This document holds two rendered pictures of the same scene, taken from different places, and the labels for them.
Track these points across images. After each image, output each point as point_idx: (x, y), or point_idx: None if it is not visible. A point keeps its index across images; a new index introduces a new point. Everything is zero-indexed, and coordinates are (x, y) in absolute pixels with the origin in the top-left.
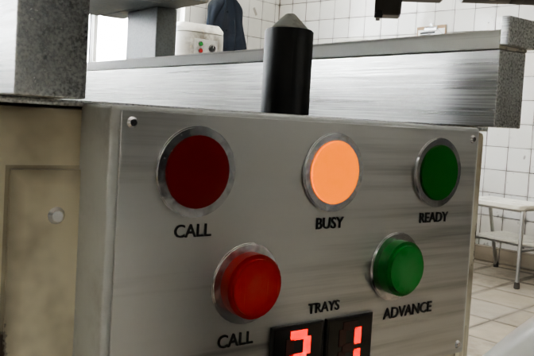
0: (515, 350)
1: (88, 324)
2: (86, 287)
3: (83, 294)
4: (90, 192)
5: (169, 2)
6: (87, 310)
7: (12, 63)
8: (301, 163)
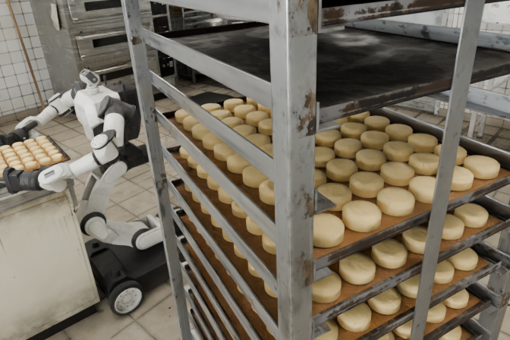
0: (102, 178)
1: (73, 199)
2: (72, 196)
3: (72, 197)
4: (70, 190)
5: None
6: (73, 198)
7: (73, 183)
8: None
